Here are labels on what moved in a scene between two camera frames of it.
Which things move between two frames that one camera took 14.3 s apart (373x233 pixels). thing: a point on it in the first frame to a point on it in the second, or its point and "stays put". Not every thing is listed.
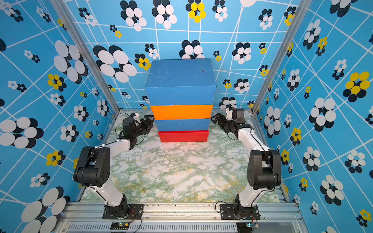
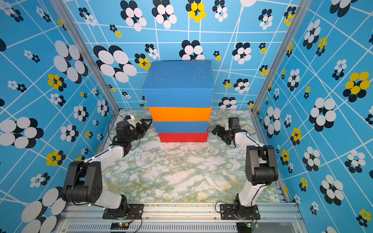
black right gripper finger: [220, 123] to [221, 133]
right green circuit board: [246, 227] stays put
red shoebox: [184, 136] stays put
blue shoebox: [190, 81] stays put
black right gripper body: [228, 124] to [226, 136]
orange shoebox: [178, 112] stays put
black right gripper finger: [218, 117] to [215, 131]
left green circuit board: [119, 225] stays put
